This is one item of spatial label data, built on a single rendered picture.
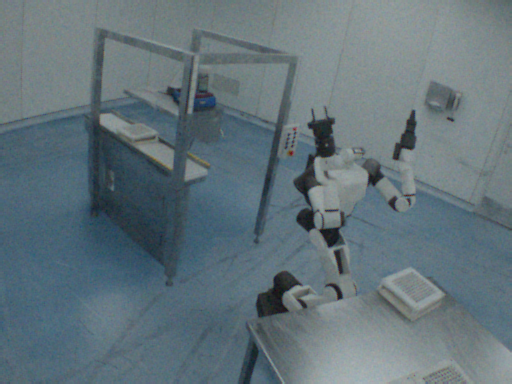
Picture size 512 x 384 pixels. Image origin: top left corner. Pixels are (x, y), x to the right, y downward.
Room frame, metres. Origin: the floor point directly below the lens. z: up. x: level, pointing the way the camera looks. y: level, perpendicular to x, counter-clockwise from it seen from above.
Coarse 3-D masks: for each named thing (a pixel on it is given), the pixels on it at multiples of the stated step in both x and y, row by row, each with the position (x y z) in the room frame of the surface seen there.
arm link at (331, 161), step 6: (318, 150) 1.70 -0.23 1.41; (324, 150) 1.68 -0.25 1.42; (330, 150) 1.69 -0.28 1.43; (324, 156) 1.69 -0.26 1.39; (330, 156) 1.69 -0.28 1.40; (336, 156) 1.70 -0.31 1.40; (324, 162) 1.69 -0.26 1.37; (330, 162) 1.68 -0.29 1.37; (336, 162) 1.68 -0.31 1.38; (342, 162) 1.71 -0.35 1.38; (324, 168) 1.69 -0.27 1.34; (330, 168) 1.69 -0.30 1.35; (336, 168) 1.68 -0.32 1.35; (342, 168) 1.69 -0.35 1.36
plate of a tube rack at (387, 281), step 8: (400, 272) 1.61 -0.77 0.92; (408, 272) 1.62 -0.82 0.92; (416, 272) 1.63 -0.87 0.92; (384, 280) 1.52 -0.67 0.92; (424, 280) 1.57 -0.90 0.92; (392, 288) 1.47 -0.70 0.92; (400, 296) 1.42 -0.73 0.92; (408, 296) 1.42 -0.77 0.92; (432, 296) 1.45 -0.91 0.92; (440, 296) 1.46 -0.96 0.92; (408, 304) 1.38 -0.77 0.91; (416, 304) 1.37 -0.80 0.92; (424, 304) 1.38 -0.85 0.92; (416, 312) 1.33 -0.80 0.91
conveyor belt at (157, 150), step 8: (104, 120) 3.09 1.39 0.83; (112, 120) 3.13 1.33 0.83; (120, 120) 3.16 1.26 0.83; (112, 128) 2.95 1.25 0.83; (144, 144) 2.74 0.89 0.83; (152, 144) 2.77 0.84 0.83; (160, 144) 2.80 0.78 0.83; (152, 152) 2.63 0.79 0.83; (160, 152) 2.65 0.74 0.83; (168, 152) 2.68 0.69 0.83; (160, 160) 2.52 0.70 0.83; (168, 160) 2.55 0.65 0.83; (192, 168) 2.50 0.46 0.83; (200, 168) 2.52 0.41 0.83; (192, 176) 2.40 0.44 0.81; (200, 176) 2.46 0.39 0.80
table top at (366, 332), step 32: (256, 320) 1.19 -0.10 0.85; (288, 320) 1.22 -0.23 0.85; (320, 320) 1.26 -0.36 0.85; (352, 320) 1.29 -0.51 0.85; (384, 320) 1.32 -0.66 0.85; (416, 320) 1.35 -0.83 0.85; (448, 320) 1.38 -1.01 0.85; (288, 352) 1.05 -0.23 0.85; (320, 352) 1.07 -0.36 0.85; (352, 352) 1.10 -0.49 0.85; (384, 352) 1.12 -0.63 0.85; (416, 352) 1.14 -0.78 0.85; (448, 352) 1.16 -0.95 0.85; (480, 352) 1.18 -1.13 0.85
